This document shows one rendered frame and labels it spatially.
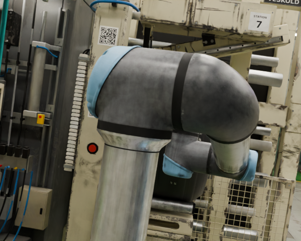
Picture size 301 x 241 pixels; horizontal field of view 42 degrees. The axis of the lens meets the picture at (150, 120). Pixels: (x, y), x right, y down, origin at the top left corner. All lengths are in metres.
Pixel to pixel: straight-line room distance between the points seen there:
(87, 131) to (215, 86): 1.11
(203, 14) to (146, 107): 1.34
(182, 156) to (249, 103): 0.38
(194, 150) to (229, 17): 1.04
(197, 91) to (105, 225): 0.24
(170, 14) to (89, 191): 0.86
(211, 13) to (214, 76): 1.33
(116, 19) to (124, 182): 1.10
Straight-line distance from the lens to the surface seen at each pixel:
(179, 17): 1.85
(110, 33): 1.60
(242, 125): 0.59
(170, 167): 0.94
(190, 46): 1.97
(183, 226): 1.52
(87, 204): 1.65
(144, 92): 0.55
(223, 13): 1.87
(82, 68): 1.62
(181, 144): 0.93
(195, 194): 1.50
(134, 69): 0.56
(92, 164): 1.61
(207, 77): 0.54
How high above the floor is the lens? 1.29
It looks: 3 degrees down
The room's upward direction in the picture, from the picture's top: 8 degrees clockwise
